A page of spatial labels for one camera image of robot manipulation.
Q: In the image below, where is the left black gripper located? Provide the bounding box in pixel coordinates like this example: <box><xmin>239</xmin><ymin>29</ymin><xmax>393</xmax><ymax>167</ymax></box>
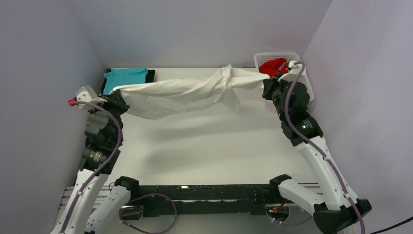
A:
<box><xmin>87</xmin><ymin>89</ymin><xmax>130</xmax><ymax>144</ymax></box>

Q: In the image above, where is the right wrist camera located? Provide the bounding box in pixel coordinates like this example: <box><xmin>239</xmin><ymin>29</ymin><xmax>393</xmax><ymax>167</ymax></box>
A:
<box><xmin>278</xmin><ymin>60</ymin><xmax>307</xmax><ymax>82</ymax></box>

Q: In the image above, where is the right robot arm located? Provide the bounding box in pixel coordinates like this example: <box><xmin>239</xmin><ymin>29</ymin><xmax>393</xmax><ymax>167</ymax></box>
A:
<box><xmin>263</xmin><ymin>78</ymin><xmax>372</xmax><ymax>234</ymax></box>

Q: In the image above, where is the white t shirt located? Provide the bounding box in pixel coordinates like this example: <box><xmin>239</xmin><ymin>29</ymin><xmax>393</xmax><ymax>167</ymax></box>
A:
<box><xmin>111</xmin><ymin>65</ymin><xmax>270</xmax><ymax>120</ymax></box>

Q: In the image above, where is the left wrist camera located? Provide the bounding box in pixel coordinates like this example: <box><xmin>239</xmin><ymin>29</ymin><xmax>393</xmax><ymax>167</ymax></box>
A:
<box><xmin>67</xmin><ymin>85</ymin><xmax>106</xmax><ymax>110</ymax></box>

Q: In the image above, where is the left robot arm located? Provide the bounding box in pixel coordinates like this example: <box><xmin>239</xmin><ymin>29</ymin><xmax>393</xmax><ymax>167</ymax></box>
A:
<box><xmin>52</xmin><ymin>86</ymin><xmax>140</xmax><ymax>234</ymax></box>

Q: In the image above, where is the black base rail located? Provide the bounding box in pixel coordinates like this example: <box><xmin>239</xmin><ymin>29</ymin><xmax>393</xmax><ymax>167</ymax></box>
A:
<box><xmin>128</xmin><ymin>184</ymin><xmax>287</xmax><ymax>217</ymax></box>

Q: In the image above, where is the red t shirt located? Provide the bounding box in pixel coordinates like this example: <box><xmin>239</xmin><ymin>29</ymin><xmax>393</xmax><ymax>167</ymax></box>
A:
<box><xmin>258</xmin><ymin>58</ymin><xmax>288</xmax><ymax>77</ymax></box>

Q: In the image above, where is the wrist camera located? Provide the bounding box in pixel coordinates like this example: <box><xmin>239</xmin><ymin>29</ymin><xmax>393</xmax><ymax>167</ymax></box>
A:
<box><xmin>278</xmin><ymin>60</ymin><xmax>307</xmax><ymax>82</ymax></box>
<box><xmin>67</xmin><ymin>85</ymin><xmax>106</xmax><ymax>110</ymax></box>

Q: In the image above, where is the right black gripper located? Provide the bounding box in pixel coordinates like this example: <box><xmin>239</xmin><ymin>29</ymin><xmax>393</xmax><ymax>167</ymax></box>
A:
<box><xmin>262</xmin><ymin>72</ymin><xmax>295</xmax><ymax>121</ymax></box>

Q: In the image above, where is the folded teal t shirt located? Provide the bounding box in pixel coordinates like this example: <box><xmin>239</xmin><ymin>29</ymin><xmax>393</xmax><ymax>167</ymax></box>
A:
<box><xmin>103</xmin><ymin>67</ymin><xmax>149</xmax><ymax>95</ymax></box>

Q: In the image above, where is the white plastic basket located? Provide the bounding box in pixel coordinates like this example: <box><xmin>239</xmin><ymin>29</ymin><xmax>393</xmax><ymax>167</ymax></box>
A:
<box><xmin>254</xmin><ymin>51</ymin><xmax>314</xmax><ymax>101</ymax></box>

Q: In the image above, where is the folded black t shirt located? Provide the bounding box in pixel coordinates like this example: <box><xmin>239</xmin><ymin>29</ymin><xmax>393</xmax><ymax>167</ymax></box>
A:
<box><xmin>100</xmin><ymin>68</ymin><xmax>156</xmax><ymax>94</ymax></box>

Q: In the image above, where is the black floor cable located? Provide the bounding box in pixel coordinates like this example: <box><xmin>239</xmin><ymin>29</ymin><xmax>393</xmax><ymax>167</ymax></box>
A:
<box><xmin>369</xmin><ymin>216</ymin><xmax>413</xmax><ymax>234</ymax></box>

